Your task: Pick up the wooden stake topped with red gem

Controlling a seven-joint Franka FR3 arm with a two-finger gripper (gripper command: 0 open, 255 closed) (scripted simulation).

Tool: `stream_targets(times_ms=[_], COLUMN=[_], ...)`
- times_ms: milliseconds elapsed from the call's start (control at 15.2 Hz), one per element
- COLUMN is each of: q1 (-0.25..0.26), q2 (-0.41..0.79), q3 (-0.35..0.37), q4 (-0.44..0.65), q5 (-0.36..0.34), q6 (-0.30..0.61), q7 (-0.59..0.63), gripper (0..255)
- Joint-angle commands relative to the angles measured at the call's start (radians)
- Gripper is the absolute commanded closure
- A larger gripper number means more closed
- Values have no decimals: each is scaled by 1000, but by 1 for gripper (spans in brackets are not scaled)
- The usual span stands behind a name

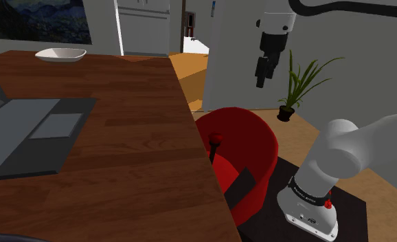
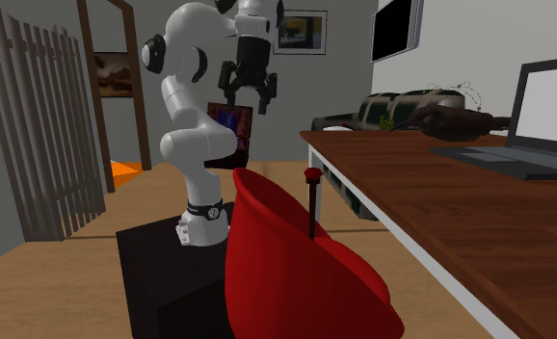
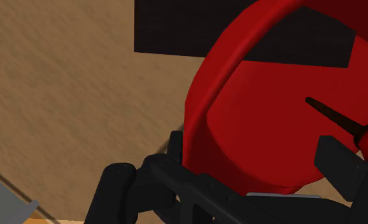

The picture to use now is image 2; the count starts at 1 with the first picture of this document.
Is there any red rounded chair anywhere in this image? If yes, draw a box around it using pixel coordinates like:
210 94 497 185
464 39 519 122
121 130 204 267
225 167 406 339

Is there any brown wooden slat screen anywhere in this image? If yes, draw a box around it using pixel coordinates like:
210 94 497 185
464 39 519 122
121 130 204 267
0 0 107 244

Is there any black pole with red knob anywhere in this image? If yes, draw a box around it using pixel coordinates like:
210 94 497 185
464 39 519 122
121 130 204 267
304 167 325 241

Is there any dark red patterned box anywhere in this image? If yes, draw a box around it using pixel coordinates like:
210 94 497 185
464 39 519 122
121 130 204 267
203 101 254 170

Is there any brown bird figure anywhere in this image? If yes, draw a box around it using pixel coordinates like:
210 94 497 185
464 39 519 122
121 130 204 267
389 103 513 143

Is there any brown wooden door frame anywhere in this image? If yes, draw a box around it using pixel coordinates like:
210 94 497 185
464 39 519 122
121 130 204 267
75 0 153 195

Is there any dark landscape wall picture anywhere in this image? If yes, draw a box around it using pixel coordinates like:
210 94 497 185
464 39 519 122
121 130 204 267
93 51 135 99

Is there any brown wooden desk white frame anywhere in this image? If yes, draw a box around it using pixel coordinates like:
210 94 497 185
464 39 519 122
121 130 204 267
299 129 557 339

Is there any black wall television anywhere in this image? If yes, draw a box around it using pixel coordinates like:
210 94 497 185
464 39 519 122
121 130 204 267
369 0 425 65

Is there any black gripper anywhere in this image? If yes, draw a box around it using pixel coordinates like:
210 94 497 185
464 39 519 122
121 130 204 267
217 36 279 117

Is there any grey open laptop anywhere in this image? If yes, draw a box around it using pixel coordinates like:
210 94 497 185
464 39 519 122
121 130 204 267
429 55 557 182

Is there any dark green striped sofa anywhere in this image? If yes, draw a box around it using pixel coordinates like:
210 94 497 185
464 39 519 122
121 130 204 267
310 88 468 133

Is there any framed wall picture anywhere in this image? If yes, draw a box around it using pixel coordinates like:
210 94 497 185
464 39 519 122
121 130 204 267
272 10 329 57

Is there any dark robot stand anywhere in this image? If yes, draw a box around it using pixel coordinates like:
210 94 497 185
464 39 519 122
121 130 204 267
115 201 238 339

